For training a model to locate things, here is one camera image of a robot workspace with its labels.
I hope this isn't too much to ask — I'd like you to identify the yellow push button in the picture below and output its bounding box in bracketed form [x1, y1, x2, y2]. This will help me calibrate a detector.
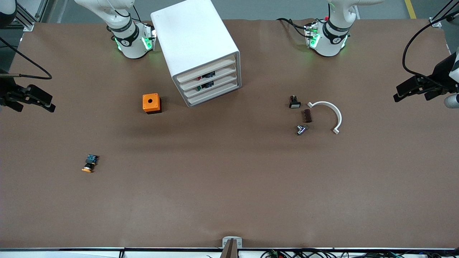
[82, 154, 100, 173]

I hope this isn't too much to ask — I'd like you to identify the brown table cover mat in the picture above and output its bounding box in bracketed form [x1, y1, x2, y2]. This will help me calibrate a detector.
[0, 18, 459, 249]

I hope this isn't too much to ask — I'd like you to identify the aluminium frame profile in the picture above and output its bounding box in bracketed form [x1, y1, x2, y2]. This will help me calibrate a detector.
[16, 0, 49, 32]
[429, 0, 459, 28]

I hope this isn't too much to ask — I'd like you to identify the white curved plastic bracket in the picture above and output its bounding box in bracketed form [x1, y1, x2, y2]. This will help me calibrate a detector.
[307, 101, 342, 135]

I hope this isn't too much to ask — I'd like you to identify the orange button enclosure box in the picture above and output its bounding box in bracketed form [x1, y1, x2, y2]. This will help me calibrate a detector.
[142, 93, 162, 114]

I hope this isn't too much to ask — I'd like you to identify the tangled cable bundle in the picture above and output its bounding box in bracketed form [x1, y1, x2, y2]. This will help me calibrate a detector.
[260, 248, 459, 258]

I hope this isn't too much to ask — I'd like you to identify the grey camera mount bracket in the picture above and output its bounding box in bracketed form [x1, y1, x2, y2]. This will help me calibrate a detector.
[222, 236, 243, 258]

